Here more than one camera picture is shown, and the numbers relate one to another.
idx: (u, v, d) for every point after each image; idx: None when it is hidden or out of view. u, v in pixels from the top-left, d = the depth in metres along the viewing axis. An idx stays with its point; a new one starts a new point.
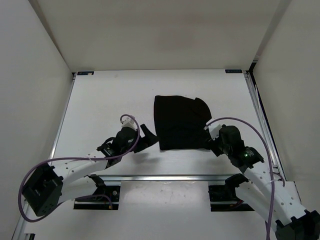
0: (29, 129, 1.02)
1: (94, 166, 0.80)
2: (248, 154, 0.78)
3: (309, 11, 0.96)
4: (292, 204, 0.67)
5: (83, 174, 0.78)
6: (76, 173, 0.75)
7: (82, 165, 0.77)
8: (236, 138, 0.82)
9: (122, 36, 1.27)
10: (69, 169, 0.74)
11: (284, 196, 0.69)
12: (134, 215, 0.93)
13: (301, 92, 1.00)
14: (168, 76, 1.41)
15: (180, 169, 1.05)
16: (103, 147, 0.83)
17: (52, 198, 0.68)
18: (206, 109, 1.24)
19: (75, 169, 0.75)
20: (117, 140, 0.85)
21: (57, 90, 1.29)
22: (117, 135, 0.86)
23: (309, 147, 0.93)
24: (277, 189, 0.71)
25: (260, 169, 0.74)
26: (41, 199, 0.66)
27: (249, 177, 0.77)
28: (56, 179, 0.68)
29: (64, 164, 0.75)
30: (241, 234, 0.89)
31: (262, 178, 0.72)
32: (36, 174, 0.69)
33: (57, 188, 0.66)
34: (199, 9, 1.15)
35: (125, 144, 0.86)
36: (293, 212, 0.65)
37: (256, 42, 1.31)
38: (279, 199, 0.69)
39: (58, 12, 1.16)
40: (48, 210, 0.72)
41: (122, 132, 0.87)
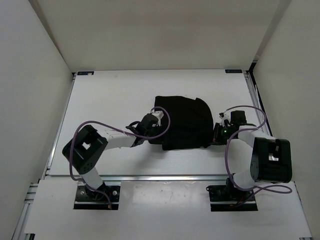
0: (29, 129, 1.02)
1: (126, 139, 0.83)
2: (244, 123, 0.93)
3: (310, 12, 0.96)
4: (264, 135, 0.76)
5: (114, 144, 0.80)
6: (113, 139, 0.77)
7: (118, 134, 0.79)
8: (240, 115, 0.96)
9: (123, 36, 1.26)
10: (108, 134, 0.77)
11: (261, 134, 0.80)
12: (133, 215, 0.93)
13: (300, 90, 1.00)
14: (168, 76, 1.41)
15: (180, 169, 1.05)
16: (130, 127, 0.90)
17: (97, 155, 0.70)
18: (206, 108, 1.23)
19: (113, 135, 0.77)
20: (142, 123, 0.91)
21: (58, 90, 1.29)
22: (143, 119, 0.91)
23: (310, 147, 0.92)
24: (258, 132, 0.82)
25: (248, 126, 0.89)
26: (89, 155, 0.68)
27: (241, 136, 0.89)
28: (100, 138, 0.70)
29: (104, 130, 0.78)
30: (241, 233, 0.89)
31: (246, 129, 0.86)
32: (82, 133, 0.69)
33: (102, 145, 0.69)
34: (199, 9, 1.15)
35: (149, 127, 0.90)
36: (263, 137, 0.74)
37: (256, 43, 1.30)
38: (256, 134, 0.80)
39: (58, 12, 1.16)
40: (88, 170, 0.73)
41: (148, 116, 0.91)
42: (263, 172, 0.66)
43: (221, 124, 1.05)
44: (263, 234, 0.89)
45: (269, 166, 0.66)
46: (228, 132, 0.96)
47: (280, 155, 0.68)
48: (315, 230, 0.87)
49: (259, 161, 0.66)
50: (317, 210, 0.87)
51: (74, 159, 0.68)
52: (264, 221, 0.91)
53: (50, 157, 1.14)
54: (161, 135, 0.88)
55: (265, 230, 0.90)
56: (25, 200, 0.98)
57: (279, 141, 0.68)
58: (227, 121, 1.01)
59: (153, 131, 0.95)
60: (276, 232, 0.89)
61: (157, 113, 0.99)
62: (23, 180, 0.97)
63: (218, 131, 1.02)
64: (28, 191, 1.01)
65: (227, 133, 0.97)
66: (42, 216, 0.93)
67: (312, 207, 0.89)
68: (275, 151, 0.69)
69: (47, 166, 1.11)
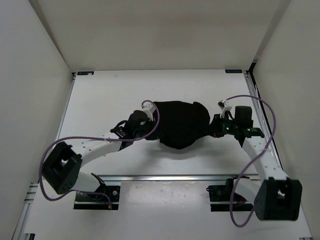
0: (29, 129, 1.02)
1: (109, 146, 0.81)
2: (251, 129, 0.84)
3: (310, 12, 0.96)
4: (276, 168, 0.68)
5: (97, 153, 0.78)
6: (92, 152, 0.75)
7: (98, 145, 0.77)
8: (246, 116, 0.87)
9: (123, 36, 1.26)
10: (86, 147, 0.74)
11: (271, 163, 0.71)
12: (133, 215, 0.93)
13: (300, 90, 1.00)
14: (168, 76, 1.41)
15: (180, 169, 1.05)
16: (116, 129, 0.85)
17: (73, 174, 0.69)
18: (205, 114, 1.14)
19: (92, 148, 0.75)
20: (130, 123, 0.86)
21: (58, 90, 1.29)
22: (130, 118, 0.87)
23: (310, 147, 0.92)
24: (266, 156, 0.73)
25: (256, 141, 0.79)
26: (64, 174, 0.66)
27: (246, 146, 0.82)
28: (75, 156, 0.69)
29: (81, 143, 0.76)
30: (242, 233, 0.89)
31: (256, 146, 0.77)
32: (55, 153, 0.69)
33: (77, 164, 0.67)
34: (199, 9, 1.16)
35: (137, 126, 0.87)
36: (273, 174, 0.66)
37: (256, 43, 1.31)
38: (265, 163, 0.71)
39: (58, 13, 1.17)
40: (68, 188, 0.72)
41: (135, 114, 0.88)
42: (269, 215, 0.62)
43: (221, 116, 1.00)
44: (263, 234, 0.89)
45: (276, 209, 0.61)
46: (231, 129, 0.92)
47: (289, 195, 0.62)
48: (315, 230, 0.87)
49: (266, 207, 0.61)
50: (317, 210, 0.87)
51: (48, 180, 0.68)
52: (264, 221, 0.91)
53: None
54: (155, 128, 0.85)
55: (266, 230, 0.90)
56: (25, 200, 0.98)
57: (291, 186, 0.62)
58: (227, 113, 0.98)
59: (143, 130, 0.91)
60: (277, 232, 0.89)
61: (148, 108, 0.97)
62: (23, 180, 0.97)
63: (219, 123, 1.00)
64: (28, 191, 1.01)
65: (229, 130, 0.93)
66: (42, 216, 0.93)
67: (313, 207, 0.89)
68: (284, 188, 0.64)
69: None
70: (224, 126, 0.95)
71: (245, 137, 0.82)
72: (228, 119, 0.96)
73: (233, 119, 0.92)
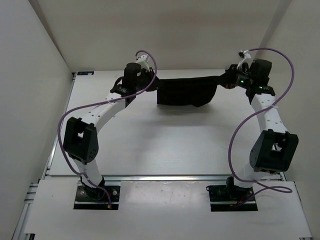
0: (29, 129, 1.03)
1: (115, 107, 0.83)
2: (263, 88, 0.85)
3: (309, 12, 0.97)
4: (277, 123, 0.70)
5: (106, 118, 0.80)
6: (102, 117, 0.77)
7: (103, 110, 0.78)
8: (263, 74, 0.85)
9: (123, 36, 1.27)
10: (95, 115, 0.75)
11: (274, 117, 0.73)
12: (133, 215, 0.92)
13: (300, 90, 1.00)
14: (168, 76, 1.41)
15: (180, 169, 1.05)
16: (116, 88, 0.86)
17: (95, 140, 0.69)
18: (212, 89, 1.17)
19: (100, 115, 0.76)
20: (128, 78, 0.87)
21: (57, 89, 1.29)
22: (125, 72, 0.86)
23: (310, 146, 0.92)
24: (272, 112, 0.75)
25: (265, 98, 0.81)
26: (85, 143, 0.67)
27: (254, 103, 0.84)
28: (89, 126, 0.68)
29: (89, 112, 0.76)
30: (242, 234, 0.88)
31: (264, 103, 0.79)
32: (69, 128, 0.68)
33: (93, 132, 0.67)
34: (199, 9, 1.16)
35: (135, 79, 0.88)
36: (275, 128, 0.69)
37: (256, 43, 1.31)
38: (268, 117, 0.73)
39: (59, 13, 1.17)
40: (94, 155, 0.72)
41: (130, 65, 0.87)
42: (261, 163, 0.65)
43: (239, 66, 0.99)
44: (263, 234, 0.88)
45: (270, 159, 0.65)
46: (244, 84, 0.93)
47: (285, 148, 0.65)
48: (315, 230, 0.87)
49: (260, 155, 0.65)
50: (316, 210, 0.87)
51: (74, 154, 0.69)
52: (264, 221, 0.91)
53: (50, 157, 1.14)
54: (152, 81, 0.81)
55: (266, 230, 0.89)
56: (25, 200, 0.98)
57: (288, 139, 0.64)
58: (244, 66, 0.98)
59: (140, 81, 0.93)
60: (277, 232, 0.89)
61: (143, 58, 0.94)
62: (23, 180, 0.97)
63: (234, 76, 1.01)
64: (28, 191, 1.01)
65: (243, 84, 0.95)
66: (42, 215, 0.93)
67: (313, 207, 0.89)
68: (281, 141, 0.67)
69: (46, 166, 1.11)
70: (239, 79, 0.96)
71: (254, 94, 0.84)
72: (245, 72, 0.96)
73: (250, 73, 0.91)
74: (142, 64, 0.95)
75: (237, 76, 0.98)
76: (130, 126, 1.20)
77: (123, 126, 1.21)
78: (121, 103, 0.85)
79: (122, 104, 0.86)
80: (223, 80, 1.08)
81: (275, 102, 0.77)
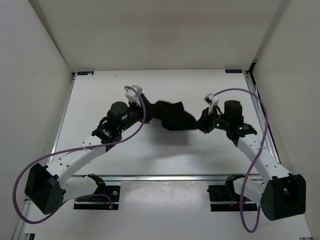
0: (29, 129, 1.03)
1: (91, 154, 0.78)
2: (243, 128, 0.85)
3: (309, 12, 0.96)
4: (276, 166, 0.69)
5: (80, 166, 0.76)
6: (72, 166, 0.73)
7: (76, 157, 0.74)
8: (237, 115, 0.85)
9: (123, 36, 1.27)
10: (63, 164, 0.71)
11: (270, 161, 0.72)
12: (133, 215, 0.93)
13: (300, 90, 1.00)
14: (168, 76, 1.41)
15: (180, 169, 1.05)
16: (98, 130, 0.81)
17: (56, 193, 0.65)
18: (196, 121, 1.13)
19: (70, 163, 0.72)
20: (111, 121, 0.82)
21: (58, 90, 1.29)
22: (108, 115, 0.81)
23: (310, 147, 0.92)
24: (265, 155, 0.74)
25: (251, 139, 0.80)
26: (45, 195, 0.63)
27: (242, 147, 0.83)
28: (51, 178, 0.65)
29: (58, 160, 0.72)
30: (242, 234, 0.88)
31: (252, 145, 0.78)
32: (31, 178, 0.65)
33: (54, 187, 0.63)
34: (199, 9, 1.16)
35: (120, 121, 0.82)
36: (276, 173, 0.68)
37: (256, 43, 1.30)
38: (265, 162, 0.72)
39: (58, 13, 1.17)
40: (56, 206, 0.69)
41: (115, 107, 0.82)
42: (279, 215, 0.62)
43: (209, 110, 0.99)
44: (263, 234, 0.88)
45: (285, 207, 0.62)
46: (221, 126, 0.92)
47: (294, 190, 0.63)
48: (314, 230, 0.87)
49: (275, 208, 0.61)
50: (316, 210, 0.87)
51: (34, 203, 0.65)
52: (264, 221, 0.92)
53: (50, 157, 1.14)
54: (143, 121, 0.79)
55: (266, 230, 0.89)
56: (25, 200, 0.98)
57: (295, 183, 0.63)
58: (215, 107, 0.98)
59: (128, 120, 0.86)
60: (277, 233, 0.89)
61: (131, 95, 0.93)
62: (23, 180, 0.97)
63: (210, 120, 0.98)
64: None
65: (220, 127, 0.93)
66: None
67: (313, 207, 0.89)
68: (286, 183, 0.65)
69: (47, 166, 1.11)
70: (214, 122, 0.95)
71: (238, 136, 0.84)
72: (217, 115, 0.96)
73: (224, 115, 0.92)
74: (132, 100, 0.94)
75: (211, 120, 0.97)
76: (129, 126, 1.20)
77: None
78: (100, 150, 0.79)
79: (101, 150, 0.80)
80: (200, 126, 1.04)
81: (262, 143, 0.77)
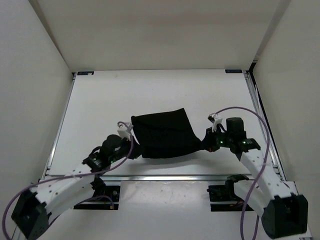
0: (29, 129, 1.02)
1: (81, 182, 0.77)
2: (247, 142, 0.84)
3: (309, 11, 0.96)
4: (279, 185, 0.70)
5: (70, 192, 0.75)
6: (61, 194, 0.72)
7: (66, 185, 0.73)
8: (239, 128, 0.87)
9: (122, 36, 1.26)
10: (52, 191, 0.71)
11: (273, 178, 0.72)
12: (133, 215, 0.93)
13: (300, 90, 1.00)
14: (168, 76, 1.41)
15: (180, 169, 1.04)
16: (89, 158, 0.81)
17: (41, 221, 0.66)
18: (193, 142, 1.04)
19: (59, 191, 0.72)
20: (104, 152, 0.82)
21: (57, 90, 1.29)
22: (103, 144, 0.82)
23: (310, 146, 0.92)
24: (267, 171, 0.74)
25: (254, 155, 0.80)
26: (30, 223, 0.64)
27: (244, 161, 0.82)
28: (39, 206, 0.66)
29: (48, 186, 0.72)
30: (242, 234, 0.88)
31: (255, 161, 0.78)
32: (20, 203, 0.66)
33: (40, 215, 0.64)
34: (199, 9, 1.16)
35: (112, 152, 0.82)
36: (278, 192, 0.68)
37: (256, 42, 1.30)
38: (267, 180, 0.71)
39: (58, 12, 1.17)
40: (41, 231, 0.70)
41: (109, 140, 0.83)
42: (279, 233, 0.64)
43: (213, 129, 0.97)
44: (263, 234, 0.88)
45: (286, 226, 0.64)
46: (225, 142, 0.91)
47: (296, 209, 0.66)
48: (314, 230, 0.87)
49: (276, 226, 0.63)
50: (316, 210, 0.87)
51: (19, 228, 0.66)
52: None
53: (50, 157, 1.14)
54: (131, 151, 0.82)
55: None
56: None
57: (298, 204, 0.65)
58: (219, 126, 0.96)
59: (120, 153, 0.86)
60: None
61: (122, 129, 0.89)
62: (23, 180, 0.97)
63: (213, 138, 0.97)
64: None
65: (223, 144, 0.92)
66: None
67: (313, 207, 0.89)
68: (289, 202, 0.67)
69: (47, 166, 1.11)
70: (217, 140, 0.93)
71: (242, 152, 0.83)
72: (220, 132, 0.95)
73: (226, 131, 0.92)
74: (123, 134, 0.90)
75: (214, 137, 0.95)
76: None
77: None
78: (88, 179, 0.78)
79: (89, 179, 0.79)
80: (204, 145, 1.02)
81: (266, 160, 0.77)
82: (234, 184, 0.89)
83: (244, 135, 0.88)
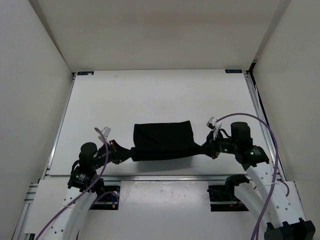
0: (29, 129, 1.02)
1: (78, 205, 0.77)
2: (255, 153, 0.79)
3: (309, 12, 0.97)
4: (287, 209, 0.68)
5: (75, 219, 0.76)
6: (67, 227, 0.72)
7: (66, 218, 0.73)
8: (245, 136, 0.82)
9: (122, 36, 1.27)
10: (57, 231, 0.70)
11: (282, 201, 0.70)
12: (133, 215, 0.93)
13: (300, 91, 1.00)
14: (168, 76, 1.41)
15: (180, 169, 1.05)
16: (72, 180, 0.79)
17: None
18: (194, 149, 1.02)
19: (63, 227, 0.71)
20: (84, 163, 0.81)
21: (58, 90, 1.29)
22: (80, 159, 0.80)
23: (310, 146, 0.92)
24: (276, 192, 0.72)
25: (262, 171, 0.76)
26: None
27: (250, 174, 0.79)
28: None
29: (51, 229, 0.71)
30: (243, 234, 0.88)
31: (263, 178, 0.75)
32: None
33: None
34: (199, 9, 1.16)
35: (92, 160, 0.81)
36: (286, 217, 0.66)
37: (256, 43, 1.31)
38: (276, 202, 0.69)
39: (59, 13, 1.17)
40: None
41: (83, 150, 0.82)
42: None
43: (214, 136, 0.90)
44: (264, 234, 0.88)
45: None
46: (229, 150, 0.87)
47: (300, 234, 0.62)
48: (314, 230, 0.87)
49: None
50: (316, 210, 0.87)
51: None
52: None
53: (50, 157, 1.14)
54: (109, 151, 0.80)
55: None
56: (25, 200, 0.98)
57: (305, 229, 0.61)
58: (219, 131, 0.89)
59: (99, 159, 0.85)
60: None
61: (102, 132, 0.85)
62: (23, 180, 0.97)
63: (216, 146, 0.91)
64: (28, 191, 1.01)
65: (228, 151, 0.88)
66: (42, 215, 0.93)
67: (313, 207, 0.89)
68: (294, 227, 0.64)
69: (47, 166, 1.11)
70: (221, 147, 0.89)
71: (249, 167, 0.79)
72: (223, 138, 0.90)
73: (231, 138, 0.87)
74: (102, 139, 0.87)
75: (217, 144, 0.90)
76: (129, 125, 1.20)
77: (123, 126, 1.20)
78: (83, 197, 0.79)
79: (84, 197, 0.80)
80: (206, 152, 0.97)
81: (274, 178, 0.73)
82: (234, 187, 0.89)
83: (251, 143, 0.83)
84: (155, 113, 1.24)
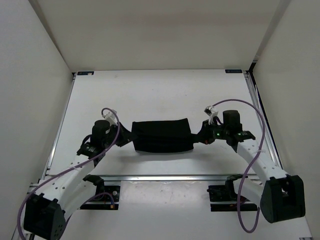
0: (29, 129, 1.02)
1: (82, 172, 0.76)
2: (241, 133, 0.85)
3: (309, 12, 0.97)
4: (274, 168, 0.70)
5: (75, 185, 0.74)
6: (69, 187, 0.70)
7: (71, 177, 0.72)
8: (234, 121, 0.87)
9: (122, 36, 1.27)
10: (59, 187, 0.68)
11: (268, 163, 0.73)
12: (133, 215, 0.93)
13: (300, 91, 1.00)
14: (168, 76, 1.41)
15: (183, 169, 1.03)
16: (82, 149, 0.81)
17: (59, 218, 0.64)
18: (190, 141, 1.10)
19: (65, 185, 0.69)
20: (95, 136, 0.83)
21: (58, 90, 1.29)
22: (93, 132, 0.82)
23: (310, 146, 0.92)
24: (263, 157, 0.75)
25: (249, 144, 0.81)
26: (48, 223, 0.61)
27: (241, 151, 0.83)
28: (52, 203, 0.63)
29: (52, 185, 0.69)
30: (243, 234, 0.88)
31: (250, 149, 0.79)
32: (28, 211, 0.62)
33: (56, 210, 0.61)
34: (198, 9, 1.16)
35: (103, 135, 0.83)
36: (273, 174, 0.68)
37: (255, 43, 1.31)
38: (262, 164, 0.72)
39: (58, 13, 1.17)
40: (60, 231, 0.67)
41: (99, 123, 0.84)
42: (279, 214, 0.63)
43: (209, 122, 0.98)
44: (264, 234, 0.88)
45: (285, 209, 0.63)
46: (221, 134, 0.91)
47: (292, 192, 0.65)
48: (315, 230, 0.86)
49: (277, 206, 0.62)
50: (317, 210, 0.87)
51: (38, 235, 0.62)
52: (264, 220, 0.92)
53: (50, 157, 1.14)
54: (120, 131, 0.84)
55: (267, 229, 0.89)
56: None
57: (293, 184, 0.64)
58: (215, 118, 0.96)
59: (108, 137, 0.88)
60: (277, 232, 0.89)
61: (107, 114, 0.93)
62: (23, 180, 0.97)
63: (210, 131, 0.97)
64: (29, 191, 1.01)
65: (220, 136, 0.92)
66: None
67: (313, 206, 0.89)
68: (285, 185, 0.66)
69: (47, 166, 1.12)
70: (214, 132, 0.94)
71: (238, 143, 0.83)
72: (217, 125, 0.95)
73: (223, 124, 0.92)
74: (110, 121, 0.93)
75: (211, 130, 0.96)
76: (129, 125, 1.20)
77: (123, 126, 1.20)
78: (87, 167, 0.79)
79: (87, 169, 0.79)
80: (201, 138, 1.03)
81: (260, 146, 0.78)
82: (234, 184, 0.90)
83: (241, 127, 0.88)
84: (155, 114, 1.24)
